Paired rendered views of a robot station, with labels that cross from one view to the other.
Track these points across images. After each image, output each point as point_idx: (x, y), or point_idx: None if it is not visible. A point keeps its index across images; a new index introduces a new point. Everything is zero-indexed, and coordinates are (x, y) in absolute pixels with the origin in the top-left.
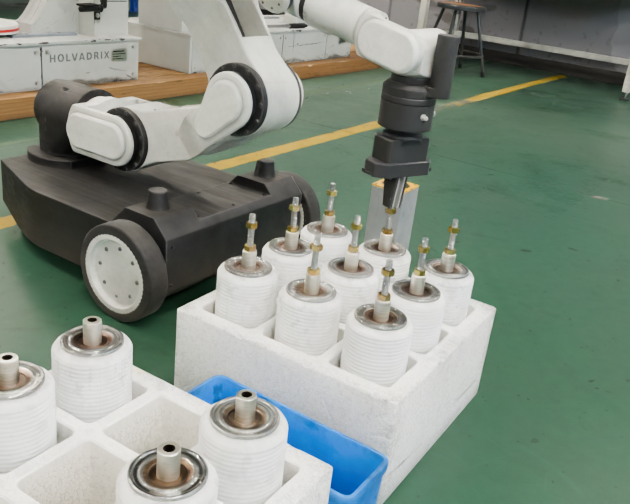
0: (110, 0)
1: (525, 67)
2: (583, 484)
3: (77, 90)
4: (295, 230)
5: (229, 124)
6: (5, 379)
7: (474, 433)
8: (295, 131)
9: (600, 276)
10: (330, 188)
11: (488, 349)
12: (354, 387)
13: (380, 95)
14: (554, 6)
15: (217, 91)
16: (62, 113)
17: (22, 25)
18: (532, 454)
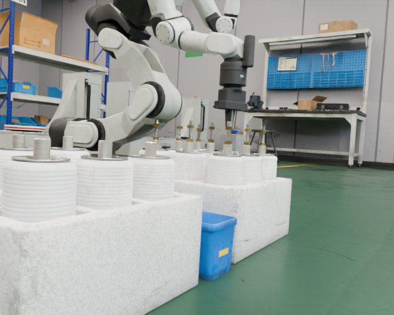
0: (91, 117)
1: (298, 161)
2: (356, 259)
3: (70, 118)
4: (180, 139)
5: (146, 109)
6: (16, 145)
7: (288, 244)
8: None
9: (349, 206)
10: (197, 126)
11: (292, 223)
12: (214, 186)
13: None
14: (308, 131)
15: (139, 94)
16: (62, 128)
17: (47, 129)
18: (323, 250)
